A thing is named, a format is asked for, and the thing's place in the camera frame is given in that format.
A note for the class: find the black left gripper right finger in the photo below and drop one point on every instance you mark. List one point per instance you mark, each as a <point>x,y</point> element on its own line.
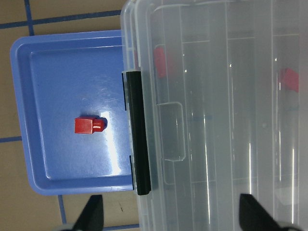
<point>253,217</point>

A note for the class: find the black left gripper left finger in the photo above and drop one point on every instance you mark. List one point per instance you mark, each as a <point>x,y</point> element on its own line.
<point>91,217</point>

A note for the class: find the red block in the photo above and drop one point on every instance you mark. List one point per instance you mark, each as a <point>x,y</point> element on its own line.
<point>160,61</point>
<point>88,125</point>
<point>289,79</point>

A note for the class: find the clear plastic box lid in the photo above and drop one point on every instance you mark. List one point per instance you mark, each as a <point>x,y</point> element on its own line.
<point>219,125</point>

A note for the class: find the blue plastic tray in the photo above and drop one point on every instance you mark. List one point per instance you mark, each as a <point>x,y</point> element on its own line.
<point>58,78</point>

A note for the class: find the black box latch handle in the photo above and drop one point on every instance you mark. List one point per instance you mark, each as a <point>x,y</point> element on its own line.
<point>139,161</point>

